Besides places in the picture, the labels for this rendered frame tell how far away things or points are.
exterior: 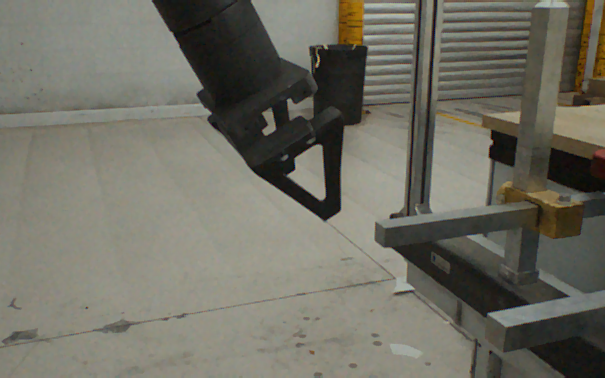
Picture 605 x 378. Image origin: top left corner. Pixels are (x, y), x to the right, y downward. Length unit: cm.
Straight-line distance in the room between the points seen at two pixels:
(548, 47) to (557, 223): 25
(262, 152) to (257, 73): 6
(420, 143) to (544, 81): 35
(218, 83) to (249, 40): 3
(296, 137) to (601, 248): 91
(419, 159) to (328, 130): 88
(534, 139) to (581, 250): 34
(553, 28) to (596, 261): 46
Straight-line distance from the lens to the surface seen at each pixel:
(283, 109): 51
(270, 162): 38
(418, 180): 128
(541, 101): 98
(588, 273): 126
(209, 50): 41
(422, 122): 125
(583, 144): 120
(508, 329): 66
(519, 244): 104
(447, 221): 89
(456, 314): 126
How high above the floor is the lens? 114
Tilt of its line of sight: 18 degrees down
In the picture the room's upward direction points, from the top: straight up
